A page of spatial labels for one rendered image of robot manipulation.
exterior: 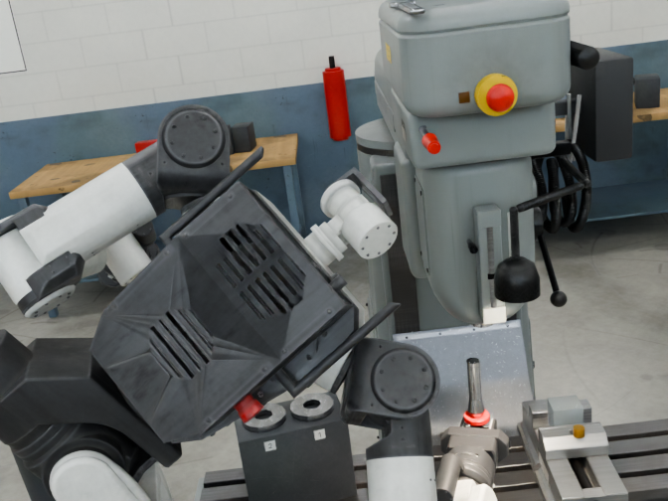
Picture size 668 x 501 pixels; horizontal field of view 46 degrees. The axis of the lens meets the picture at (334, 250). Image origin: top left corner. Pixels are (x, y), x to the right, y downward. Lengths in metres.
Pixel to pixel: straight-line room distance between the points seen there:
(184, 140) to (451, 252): 0.55
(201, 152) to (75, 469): 0.45
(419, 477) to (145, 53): 4.92
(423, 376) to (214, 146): 0.41
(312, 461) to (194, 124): 0.80
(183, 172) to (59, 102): 4.89
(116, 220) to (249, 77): 4.59
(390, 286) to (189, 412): 1.01
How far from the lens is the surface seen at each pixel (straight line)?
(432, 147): 1.16
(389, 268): 1.89
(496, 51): 1.20
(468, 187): 1.37
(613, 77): 1.71
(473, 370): 1.44
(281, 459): 1.61
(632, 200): 5.71
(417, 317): 1.95
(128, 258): 1.36
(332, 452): 1.63
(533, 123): 1.33
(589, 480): 1.67
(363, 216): 1.08
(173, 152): 1.07
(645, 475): 1.79
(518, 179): 1.39
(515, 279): 1.25
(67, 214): 1.10
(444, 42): 1.18
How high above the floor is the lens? 1.97
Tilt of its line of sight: 20 degrees down
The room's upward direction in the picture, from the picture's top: 7 degrees counter-clockwise
